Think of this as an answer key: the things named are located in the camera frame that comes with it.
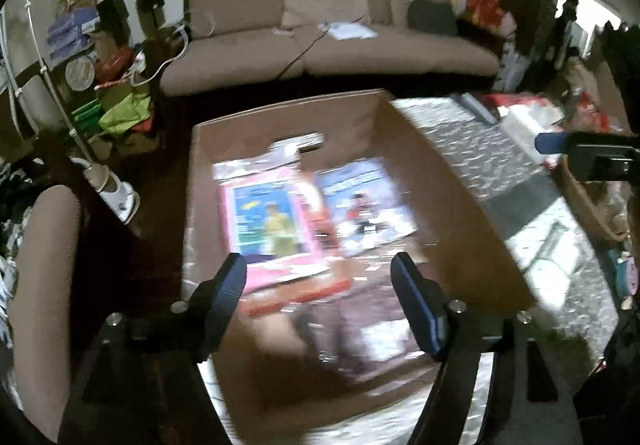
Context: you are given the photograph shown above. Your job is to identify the red package with zebra card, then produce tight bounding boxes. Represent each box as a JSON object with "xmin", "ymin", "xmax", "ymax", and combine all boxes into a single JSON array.
[{"xmin": 224, "ymin": 165, "xmax": 352, "ymax": 317}]

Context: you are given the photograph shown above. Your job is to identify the blue phone pouch package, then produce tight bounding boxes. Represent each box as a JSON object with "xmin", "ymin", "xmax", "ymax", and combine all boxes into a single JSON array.
[{"xmin": 314, "ymin": 158, "xmax": 416, "ymax": 257}]

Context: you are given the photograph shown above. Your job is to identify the dark purple clothing package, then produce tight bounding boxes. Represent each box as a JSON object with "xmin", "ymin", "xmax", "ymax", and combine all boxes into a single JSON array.
[{"xmin": 293, "ymin": 276, "xmax": 423, "ymax": 382}]

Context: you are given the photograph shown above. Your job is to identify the pink raincoat package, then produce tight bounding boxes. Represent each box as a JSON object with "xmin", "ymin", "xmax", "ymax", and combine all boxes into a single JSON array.
[{"xmin": 213, "ymin": 141, "xmax": 329, "ymax": 295}]

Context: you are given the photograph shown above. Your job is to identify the white green wool package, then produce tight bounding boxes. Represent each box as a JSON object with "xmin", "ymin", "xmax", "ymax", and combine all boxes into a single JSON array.
[{"xmin": 506, "ymin": 199, "xmax": 589, "ymax": 313}]

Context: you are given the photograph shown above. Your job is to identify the white tissue box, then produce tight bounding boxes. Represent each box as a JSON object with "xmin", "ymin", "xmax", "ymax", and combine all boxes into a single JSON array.
[{"xmin": 498, "ymin": 98, "xmax": 564, "ymax": 166}]

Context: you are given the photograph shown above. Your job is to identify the wicker basket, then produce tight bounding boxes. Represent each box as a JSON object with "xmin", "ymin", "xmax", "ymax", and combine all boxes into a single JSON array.
[{"xmin": 553, "ymin": 155, "xmax": 628, "ymax": 247}]

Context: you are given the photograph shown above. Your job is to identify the black remote controls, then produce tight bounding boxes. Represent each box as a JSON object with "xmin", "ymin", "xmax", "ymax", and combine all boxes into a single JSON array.
[{"xmin": 450, "ymin": 93, "xmax": 500, "ymax": 127}]

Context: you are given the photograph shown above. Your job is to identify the brown armchair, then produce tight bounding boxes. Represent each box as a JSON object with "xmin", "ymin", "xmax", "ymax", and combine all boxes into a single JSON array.
[{"xmin": 9, "ymin": 185, "xmax": 80, "ymax": 442}]

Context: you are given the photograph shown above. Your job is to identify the dark green cushion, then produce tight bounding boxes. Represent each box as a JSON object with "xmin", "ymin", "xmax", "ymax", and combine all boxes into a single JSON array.
[{"xmin": 407, "ymin": 0, "xmax": 457, "ymax": 37}]

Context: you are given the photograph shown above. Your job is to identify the white fan base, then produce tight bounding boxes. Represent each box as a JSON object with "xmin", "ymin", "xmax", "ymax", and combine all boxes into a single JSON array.
[{"xmin": 70, "ymin": 157, "xmax": 140, "ymax": 225}]

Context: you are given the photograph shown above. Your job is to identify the white paper on sofa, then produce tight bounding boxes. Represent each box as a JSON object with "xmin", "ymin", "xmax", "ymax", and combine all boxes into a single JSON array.
[{"xmin": 328, "ymin": 22, "xmax": 378, "ymax": 41}]

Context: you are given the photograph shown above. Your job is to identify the large cardboard box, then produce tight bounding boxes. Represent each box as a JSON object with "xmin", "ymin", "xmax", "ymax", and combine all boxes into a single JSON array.
[{"xmin": 183, "ymin": 90, "xmax": 533, "ymax": 444}]

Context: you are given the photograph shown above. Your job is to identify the brown sofa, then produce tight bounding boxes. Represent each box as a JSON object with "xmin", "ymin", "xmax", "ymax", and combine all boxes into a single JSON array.
[{"xmin": 160, "ymin": 0, "xmax": 499, "ymax": 96}]

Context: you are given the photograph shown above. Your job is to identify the green bag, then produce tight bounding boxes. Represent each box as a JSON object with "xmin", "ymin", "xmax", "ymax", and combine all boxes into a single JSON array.
[{"xmin": 99, "ymin": 93, "xmax": 151, "ymax": 135}]

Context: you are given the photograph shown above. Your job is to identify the blue boxes stack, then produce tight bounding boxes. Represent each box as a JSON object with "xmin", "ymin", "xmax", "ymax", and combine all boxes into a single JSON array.
[{"xmin": 47, "ymin": 6, "xmax": 100, "ymax": 64}]

